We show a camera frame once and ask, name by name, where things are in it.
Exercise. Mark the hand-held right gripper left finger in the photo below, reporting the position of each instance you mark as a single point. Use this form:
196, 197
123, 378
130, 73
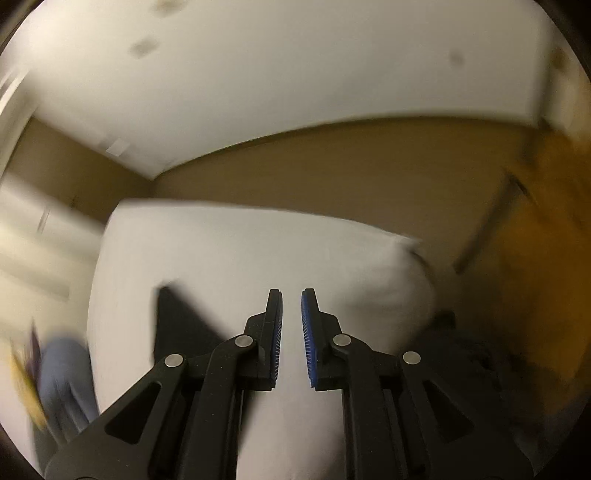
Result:
276, 341

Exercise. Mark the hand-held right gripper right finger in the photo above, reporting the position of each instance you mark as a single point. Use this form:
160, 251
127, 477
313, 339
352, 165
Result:
308, 341

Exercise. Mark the bed with white sheet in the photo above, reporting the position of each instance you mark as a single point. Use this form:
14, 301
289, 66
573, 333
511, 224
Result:
240, 258

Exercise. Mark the rolled blue duvet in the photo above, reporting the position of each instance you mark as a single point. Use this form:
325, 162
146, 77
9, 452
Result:
62, 378

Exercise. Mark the white wardrobe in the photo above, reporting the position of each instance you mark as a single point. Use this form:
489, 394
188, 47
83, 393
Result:
37, 240

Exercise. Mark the brown wooden door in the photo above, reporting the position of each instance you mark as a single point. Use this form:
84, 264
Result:
545, 221

